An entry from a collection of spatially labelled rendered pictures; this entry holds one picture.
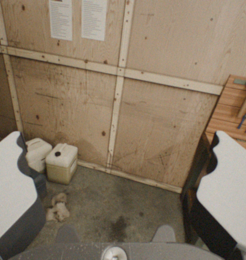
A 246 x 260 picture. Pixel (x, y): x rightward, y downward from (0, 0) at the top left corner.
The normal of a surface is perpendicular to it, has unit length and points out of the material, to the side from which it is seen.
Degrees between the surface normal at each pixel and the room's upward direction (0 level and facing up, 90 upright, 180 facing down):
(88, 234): 0
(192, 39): 90
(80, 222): 0
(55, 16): 90
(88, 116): 90
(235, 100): 90
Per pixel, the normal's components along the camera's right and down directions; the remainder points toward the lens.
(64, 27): -0.23, 0.44
